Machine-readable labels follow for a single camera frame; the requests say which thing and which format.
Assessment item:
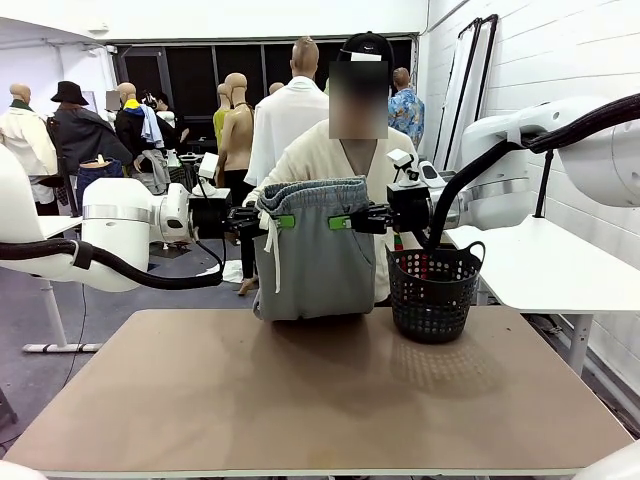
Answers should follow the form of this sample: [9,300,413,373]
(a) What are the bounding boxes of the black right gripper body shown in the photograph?
[387,182,432,234]

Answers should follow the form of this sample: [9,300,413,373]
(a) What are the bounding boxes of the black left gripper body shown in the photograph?
[189,202,232,240]

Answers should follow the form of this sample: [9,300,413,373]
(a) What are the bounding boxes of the grey training pants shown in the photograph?
[252,174,377,322]

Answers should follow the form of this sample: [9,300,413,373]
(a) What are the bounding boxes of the person in cream jacket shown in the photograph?
[243,30,421,306]

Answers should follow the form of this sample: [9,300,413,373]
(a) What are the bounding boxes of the bare tan mannequin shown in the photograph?
[215,72,257,296]

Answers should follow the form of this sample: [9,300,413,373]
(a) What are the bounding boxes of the mannequin in blue floral shirt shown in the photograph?
[387,67,426,151]

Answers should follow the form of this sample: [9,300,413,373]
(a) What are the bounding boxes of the mannequin in yellow-green top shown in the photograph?
[212,83,234,151]

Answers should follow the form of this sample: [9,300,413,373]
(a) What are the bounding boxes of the mannequin in white cape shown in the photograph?
[244,37,331,189]

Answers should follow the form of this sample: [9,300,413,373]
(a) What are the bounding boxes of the dark grey perforated basket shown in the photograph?
[385,240,487,345]

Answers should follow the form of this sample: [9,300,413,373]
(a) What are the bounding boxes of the half mannequin in blue jeans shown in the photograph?
[74,155,125,216]

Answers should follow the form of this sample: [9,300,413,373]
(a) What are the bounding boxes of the person with headphones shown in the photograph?
[142,89,190,151]

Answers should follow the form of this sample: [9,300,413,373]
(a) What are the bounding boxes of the mannequin in black yellow jacket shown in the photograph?
[112,82,166,176]

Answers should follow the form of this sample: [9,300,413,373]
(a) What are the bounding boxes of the black framed white panel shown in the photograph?
[457,13,500,171]
[432,17,484,171]

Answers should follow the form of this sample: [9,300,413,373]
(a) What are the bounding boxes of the black tripod pole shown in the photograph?
[533,149,555,219]

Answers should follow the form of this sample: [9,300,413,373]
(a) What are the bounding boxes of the white side table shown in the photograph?
[442,214,640,379]

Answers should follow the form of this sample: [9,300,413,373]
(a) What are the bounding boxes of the mannequin in black coat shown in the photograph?
[47,81,134,216]

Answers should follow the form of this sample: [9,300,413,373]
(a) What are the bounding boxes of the black baseball cap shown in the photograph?
[337,30,396,64]

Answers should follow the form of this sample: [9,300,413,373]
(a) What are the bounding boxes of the black brimmed hat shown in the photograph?
[50,81,90,106]

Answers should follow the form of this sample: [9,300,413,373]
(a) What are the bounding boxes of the mannequin in cream coat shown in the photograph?
[0,83,59,206]

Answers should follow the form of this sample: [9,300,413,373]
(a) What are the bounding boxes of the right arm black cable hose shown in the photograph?
[422,92,640,251]

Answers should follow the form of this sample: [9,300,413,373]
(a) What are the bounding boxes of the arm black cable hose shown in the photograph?
[0,238,226,290]
[422,92,640,251]

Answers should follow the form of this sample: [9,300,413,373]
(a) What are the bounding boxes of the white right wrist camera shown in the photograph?
[386,147,421,189]

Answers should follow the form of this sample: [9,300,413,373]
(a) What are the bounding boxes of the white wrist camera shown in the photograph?
[386,147,421,189]
[192,152,221,197]

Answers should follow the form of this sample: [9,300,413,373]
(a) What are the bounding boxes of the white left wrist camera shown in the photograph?
[192,152,221,197]

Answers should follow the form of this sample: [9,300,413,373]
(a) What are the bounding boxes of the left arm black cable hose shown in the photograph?
[0,238,226,290]

